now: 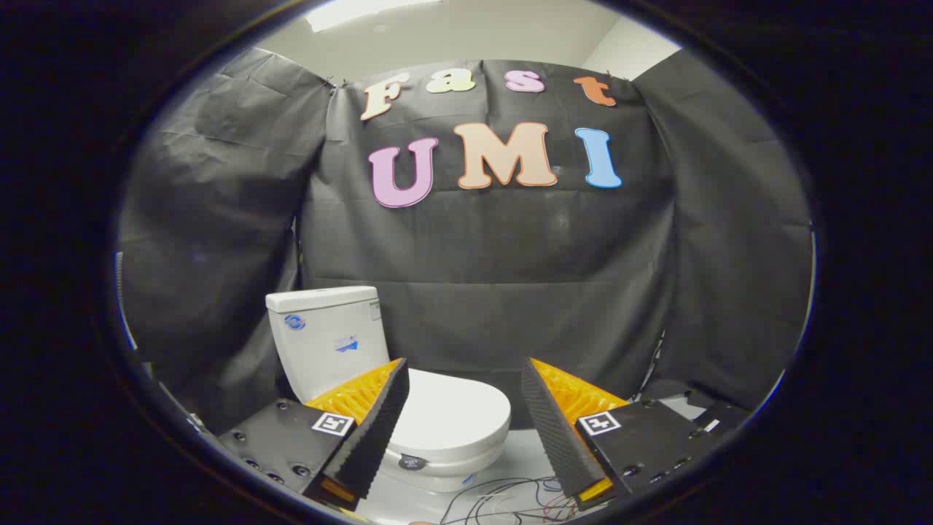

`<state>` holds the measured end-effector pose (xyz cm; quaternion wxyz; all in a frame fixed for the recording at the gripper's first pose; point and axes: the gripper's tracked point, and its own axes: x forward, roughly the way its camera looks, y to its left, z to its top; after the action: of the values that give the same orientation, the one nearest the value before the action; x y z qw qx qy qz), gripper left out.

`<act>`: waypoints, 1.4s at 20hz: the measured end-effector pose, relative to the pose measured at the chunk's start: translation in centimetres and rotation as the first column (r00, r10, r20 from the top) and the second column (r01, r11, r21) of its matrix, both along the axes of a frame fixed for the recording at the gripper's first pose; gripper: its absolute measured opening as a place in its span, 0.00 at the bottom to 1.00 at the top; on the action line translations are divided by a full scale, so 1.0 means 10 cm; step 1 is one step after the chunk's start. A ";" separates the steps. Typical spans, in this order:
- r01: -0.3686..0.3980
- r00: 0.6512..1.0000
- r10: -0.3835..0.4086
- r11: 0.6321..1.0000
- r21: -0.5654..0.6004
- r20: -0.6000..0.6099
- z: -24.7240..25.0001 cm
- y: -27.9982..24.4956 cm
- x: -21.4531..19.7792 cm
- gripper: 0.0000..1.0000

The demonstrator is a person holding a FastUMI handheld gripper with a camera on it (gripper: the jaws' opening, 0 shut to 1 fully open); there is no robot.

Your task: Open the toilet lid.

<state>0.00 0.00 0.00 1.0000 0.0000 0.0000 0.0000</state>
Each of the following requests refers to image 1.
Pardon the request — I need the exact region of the tangle of floor cables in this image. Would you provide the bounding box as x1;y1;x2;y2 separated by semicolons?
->
437;477;585;525

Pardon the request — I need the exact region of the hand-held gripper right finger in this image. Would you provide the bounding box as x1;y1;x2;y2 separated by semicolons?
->
520;357;731;511

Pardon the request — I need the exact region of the white toilet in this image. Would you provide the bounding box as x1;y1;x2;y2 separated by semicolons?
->
265;286;512;494

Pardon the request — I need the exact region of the black backdrop cloth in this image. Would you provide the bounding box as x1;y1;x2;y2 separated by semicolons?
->
117;47;813;438

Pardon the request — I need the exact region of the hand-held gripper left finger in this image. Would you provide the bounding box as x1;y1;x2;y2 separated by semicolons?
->
217;357;411;511

